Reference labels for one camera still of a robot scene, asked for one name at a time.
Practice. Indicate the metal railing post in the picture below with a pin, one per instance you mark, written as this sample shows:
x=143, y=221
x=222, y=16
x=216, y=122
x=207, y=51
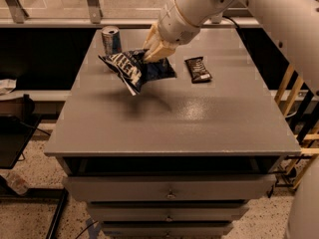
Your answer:
x=95, y=12
x=216, y=19
x=18, y=13

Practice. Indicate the dark brown snack bar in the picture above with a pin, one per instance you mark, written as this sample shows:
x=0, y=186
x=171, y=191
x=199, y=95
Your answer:
x=197, y=70

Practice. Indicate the white crumpled paper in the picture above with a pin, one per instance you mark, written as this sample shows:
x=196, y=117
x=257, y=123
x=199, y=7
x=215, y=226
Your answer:
x=7, y=86

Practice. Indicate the redbull can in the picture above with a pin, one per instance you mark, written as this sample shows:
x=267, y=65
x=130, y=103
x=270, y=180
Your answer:
x=111, y=40

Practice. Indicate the blue chip bag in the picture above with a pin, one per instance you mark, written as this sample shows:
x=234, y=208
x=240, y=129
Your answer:
x=130, y=67

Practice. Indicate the plastic bottle on floor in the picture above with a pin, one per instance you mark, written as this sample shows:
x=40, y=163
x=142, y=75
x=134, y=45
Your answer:
x=17, y=183

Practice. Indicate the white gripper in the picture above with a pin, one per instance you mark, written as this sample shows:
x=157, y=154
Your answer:
x=174, y=25

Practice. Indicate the top grey drawer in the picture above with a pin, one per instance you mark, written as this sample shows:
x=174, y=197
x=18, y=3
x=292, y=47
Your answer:
x=168, y=188

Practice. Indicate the grey drawer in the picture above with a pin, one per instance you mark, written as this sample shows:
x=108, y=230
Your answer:
x=168, y=188
x=172, y=211
x=165, y=229

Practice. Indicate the bottom grey drawer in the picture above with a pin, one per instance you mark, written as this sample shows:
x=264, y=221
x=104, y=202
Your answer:
x=165, y=229

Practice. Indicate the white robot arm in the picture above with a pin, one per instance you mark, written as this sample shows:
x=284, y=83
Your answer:
x=292, y=25

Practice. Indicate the black side table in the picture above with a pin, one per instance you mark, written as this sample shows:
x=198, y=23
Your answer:
x=17, y=124

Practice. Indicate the grey drawer cabinet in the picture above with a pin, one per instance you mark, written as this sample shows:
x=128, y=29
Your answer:
x=230, y=125

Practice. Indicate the middle grey drawer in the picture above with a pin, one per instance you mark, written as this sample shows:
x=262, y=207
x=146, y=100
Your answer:
x=172, y=211

